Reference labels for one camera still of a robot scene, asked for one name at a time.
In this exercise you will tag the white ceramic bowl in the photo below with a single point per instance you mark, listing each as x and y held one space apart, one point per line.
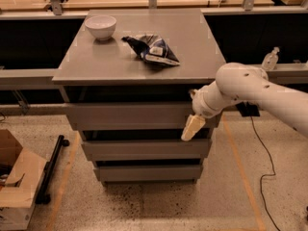
101 27

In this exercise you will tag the black power box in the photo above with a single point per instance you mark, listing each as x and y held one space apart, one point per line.
247 109

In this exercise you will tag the open cardboard box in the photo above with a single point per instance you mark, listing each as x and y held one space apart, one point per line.
21 175

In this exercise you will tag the clear sanitizer pump bottle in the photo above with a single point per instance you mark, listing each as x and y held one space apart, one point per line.
271 59

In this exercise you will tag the blue white chip bag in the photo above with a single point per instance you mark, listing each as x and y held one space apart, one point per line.
152 49

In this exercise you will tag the grey drawer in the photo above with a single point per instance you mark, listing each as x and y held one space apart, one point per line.
128 116
141 174
146 150

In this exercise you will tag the black metal bar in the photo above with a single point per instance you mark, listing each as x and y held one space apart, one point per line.
43 196

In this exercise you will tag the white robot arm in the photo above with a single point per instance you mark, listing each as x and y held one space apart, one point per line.
236 83

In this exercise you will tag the grey middle drawer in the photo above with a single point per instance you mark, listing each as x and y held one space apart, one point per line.
146 150

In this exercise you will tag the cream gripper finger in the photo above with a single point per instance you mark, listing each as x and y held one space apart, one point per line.
193 125

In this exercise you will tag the grey drawer cabinet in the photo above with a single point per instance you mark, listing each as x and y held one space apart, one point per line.
110 71

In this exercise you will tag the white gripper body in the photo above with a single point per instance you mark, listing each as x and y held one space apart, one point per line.
201 105

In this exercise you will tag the grey top drawer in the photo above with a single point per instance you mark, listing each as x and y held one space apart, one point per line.
128 116

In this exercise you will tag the grey bottom drawer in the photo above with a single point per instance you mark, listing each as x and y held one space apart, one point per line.
141 174

